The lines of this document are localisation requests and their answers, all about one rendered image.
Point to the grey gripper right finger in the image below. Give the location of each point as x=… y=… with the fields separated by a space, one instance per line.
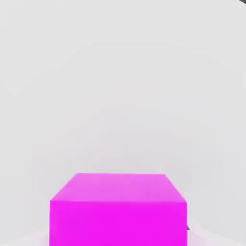
x=190 y=235

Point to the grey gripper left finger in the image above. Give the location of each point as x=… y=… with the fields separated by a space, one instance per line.
x=43 y=240

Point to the small magenta cube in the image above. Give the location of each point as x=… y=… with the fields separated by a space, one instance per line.
x=118 y=217

